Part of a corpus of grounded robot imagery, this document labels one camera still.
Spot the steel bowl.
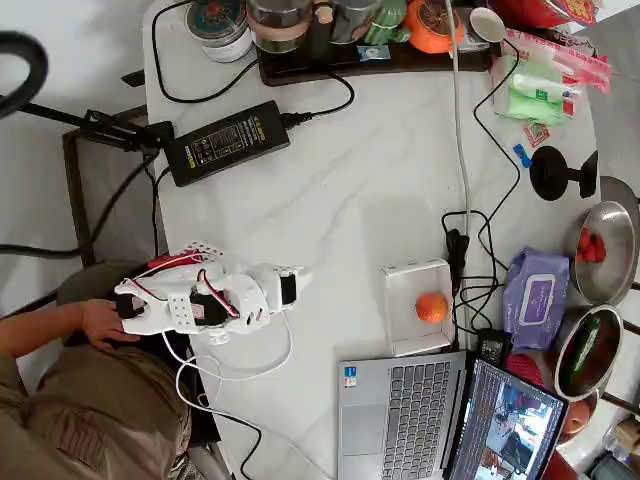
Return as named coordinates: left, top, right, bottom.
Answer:
left=567, top=199, right=639, bottom=307
left=552, top=304, right=625, bottom=404

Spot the small red white packet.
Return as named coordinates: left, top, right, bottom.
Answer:
left=522, top=122, right=551, bottom=150

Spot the glass pitcher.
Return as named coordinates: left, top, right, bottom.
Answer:
left=245, top=0, right=314, bottom=55

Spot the thin white USB cable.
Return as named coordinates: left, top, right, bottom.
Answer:
left=160, top=319, right=295, bottom=416

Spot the small black charger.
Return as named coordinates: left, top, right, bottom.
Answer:
left=474, top=327, right=512, bottom=366

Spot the white perforated plate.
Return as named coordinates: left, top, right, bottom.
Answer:
left=182, top=238, right=225, bottom=259

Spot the small teal packet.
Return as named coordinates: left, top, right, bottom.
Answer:
left=356, top=44, right=391, bottom=64

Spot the red cloth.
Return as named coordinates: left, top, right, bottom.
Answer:
left=504, top=352, right=549, bottom=392

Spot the black inline plug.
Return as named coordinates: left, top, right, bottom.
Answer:
left=444, top=227, right=471, bottom=297

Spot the green cactus ceramic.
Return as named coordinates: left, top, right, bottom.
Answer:
left=363, top=0, right=412, bottom=45

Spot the pink printed plastic package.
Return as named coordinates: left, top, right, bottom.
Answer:
left=504, top=27, right=614, bottom=96

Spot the red table clamp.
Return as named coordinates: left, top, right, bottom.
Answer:
left=147, top=252, right=209, bottom=271

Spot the dark wooden chair frame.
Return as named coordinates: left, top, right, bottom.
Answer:
left=62, top=104, right=169, bottom=269

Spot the green tissue pack bundle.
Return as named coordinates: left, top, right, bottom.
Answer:
left=492, top=52, right=584, bottom=126

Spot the orange pumpkin teapot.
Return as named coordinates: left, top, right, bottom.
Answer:
left=403, top=0, right=466, bottom=55

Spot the thin black adapter lead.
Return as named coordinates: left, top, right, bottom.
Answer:
left=143, top=164, right=174, bottom=259

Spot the grey chair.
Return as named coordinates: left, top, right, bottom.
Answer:
left=55, top=259, right=151, bottom=307

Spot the grey round seat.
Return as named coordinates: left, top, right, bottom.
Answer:
left=598, top=174, right=640, bottom=221

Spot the black gooseneck clamp holder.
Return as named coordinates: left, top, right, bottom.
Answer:
left=0, top=30, right=176, bottom=154

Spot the person's olive brown clothing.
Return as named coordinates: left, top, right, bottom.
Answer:
left=0, top=344, right=194, bottom=480

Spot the person's forearm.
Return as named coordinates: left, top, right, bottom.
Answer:
left=0, top=302, right=89, bottom=360

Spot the purple wet wipes pack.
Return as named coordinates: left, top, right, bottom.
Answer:
left=502, top=245, right=571, bottom=351

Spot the black power adapter brick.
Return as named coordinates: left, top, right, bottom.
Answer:
left=164, top=99, right=292, bottom=189

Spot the black round stand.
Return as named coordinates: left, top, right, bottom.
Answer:
left=528, top=144, right=600, bottom=202

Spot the silver laptop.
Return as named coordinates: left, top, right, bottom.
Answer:
left=335, top=349, right=571, bottom=480

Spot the thin black cable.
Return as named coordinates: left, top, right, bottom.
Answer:
left=472, top=37, right=522, bottom=281
left=441, top=209, right=507, bottom=349

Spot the orange fruit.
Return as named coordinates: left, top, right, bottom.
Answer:
left=414, top=292, right=449, bottom=324

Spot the person's bare hand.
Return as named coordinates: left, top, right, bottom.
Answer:
left=79, top=298, right=142, bottom=352

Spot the red apple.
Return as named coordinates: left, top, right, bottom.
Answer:
left=562, top=397, right=599, bottom=444

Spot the round tin dark lid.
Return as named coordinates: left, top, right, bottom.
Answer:
left=183, top=0, right=255, bottom=64

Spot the dark tea tray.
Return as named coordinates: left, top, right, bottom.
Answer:
left=257, top=39, right=494, bottom=87

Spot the steel kettle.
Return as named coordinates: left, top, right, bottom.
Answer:
left=332, top=0, right=381, bottom=46

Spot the white cardboard box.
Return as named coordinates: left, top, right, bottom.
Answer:
left=382, top=257, right=457, bottom=357

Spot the green cucumber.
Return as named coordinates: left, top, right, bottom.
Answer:
left=567, top=315, right=602, bottom=386

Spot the black mains power cord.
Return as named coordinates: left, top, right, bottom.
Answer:
left=150, top=0, right=356, bottom=129

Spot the thick grey-white cable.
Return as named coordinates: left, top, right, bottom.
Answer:
left=444, top=0, right=474, bottom=236

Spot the white cup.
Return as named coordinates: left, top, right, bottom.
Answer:
left=468, top=6, right=509, bottom=44

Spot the red bag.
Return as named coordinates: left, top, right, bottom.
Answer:
left=487, top=0, right=601, bottom=29

